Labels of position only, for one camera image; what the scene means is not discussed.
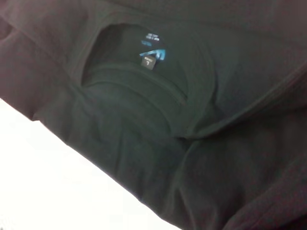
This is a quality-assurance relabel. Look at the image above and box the black shirt with FREE print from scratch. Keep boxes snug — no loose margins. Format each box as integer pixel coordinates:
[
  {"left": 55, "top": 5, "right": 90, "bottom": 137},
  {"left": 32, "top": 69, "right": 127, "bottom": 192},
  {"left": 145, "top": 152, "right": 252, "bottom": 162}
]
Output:
[{"left": 0, "top": 0, "right": 307, "bottom": 230}]

